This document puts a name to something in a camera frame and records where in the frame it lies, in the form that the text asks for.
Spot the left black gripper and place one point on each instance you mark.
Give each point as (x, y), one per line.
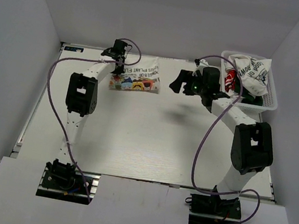
(118, 71)

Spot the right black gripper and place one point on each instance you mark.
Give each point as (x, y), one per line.
(184, 76)

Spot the white cartoon print t-shirt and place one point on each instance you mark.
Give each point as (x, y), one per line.
(143, 76)

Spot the white red-print t-shirt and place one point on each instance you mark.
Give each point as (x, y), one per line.
(232, 83)

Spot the white green-lettered t-shirt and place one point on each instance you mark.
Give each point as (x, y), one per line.
(253, 72)

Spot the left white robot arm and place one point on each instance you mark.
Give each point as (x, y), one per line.
(81, 96)

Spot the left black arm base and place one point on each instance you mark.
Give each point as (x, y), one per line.
(63, 182)

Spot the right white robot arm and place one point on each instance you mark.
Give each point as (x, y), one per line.
(252, 149)

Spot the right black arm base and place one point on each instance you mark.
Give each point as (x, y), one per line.
(212, 210)

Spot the blue table label sticker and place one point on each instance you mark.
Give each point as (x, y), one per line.
(73, 49)

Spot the white plastic mesh basket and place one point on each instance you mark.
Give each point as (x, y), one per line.
(269, 100)

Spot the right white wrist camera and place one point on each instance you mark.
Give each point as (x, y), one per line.
(200, 65)

